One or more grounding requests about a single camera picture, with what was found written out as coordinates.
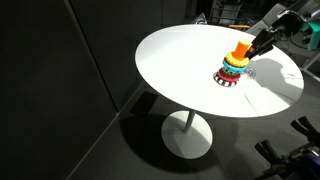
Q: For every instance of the black floor plate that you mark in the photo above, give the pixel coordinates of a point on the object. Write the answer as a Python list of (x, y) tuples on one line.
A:
[(144, 104)]

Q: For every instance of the dark metal rack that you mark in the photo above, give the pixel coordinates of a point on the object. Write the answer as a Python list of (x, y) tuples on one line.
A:
[(228, 11)]

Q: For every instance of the white table pedestal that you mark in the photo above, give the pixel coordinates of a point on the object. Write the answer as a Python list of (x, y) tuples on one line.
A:
[(186, 138)]

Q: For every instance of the teal camera mount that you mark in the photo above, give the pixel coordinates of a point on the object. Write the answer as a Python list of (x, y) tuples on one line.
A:
[(313, 31)]

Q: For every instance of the grey chair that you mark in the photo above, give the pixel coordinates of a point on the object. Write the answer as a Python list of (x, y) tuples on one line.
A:
[(263, 25)]

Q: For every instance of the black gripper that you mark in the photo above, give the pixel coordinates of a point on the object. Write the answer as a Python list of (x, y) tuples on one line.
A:
[(288, 25)]

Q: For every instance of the black clamp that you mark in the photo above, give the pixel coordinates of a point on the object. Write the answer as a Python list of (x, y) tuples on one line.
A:
[(305, 126), (268, 150)]

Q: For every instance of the purple clamp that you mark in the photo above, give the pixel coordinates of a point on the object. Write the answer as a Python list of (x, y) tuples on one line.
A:
[(311, 165)]

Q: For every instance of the orange stacker post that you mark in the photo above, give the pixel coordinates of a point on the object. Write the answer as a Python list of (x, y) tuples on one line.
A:
[(240, 48)]

